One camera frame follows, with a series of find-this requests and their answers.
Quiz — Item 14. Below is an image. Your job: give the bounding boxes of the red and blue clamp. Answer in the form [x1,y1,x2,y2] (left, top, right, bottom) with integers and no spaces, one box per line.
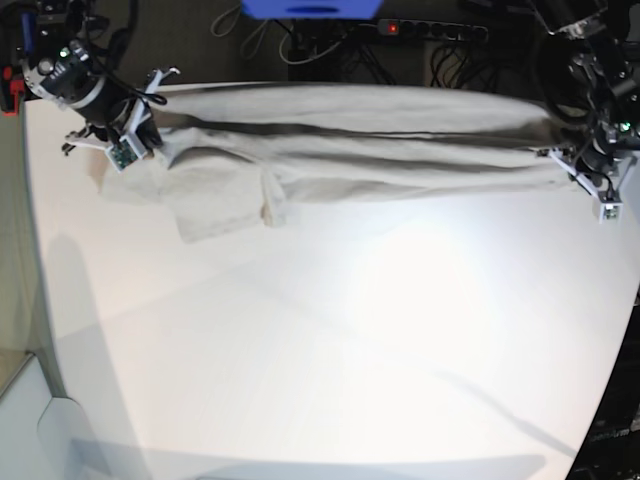
[1,1,37,116]

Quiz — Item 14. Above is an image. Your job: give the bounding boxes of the beige t-shirt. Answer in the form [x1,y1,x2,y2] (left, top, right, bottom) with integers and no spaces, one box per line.
[84,83,587,243]

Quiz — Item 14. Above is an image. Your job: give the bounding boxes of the white cable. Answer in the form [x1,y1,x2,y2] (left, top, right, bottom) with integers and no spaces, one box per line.
[277,29,346,66]

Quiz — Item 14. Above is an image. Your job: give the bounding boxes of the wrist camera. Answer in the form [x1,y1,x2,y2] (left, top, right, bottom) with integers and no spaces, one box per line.
[105,136,147,172]
[594,197,624,224]

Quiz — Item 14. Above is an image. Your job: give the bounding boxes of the black power strip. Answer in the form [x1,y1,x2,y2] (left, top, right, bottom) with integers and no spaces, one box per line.
[377,19,489,43]

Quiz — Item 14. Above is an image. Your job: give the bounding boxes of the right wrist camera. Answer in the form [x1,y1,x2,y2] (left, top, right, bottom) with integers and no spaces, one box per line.
[105,136,147,172]

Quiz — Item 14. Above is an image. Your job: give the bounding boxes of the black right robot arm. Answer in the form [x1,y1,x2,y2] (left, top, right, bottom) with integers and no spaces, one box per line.
[19,1,180,171]

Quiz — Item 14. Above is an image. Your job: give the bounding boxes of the blue plastic box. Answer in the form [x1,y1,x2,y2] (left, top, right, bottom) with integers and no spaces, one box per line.
[241,0,383,20]

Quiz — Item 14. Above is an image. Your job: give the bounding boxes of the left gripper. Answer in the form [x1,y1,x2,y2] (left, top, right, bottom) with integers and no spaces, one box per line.
[535,139,636,200]

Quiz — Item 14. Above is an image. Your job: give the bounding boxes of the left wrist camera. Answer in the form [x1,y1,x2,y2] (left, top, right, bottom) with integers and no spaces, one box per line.
[594,197,624,224]

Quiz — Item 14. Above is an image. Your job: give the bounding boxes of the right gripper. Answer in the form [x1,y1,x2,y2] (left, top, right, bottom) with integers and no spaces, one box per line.
[61,66,181,155]

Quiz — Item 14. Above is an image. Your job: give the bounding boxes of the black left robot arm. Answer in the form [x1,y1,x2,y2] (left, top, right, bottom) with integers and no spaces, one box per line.
[530,1,639,207]

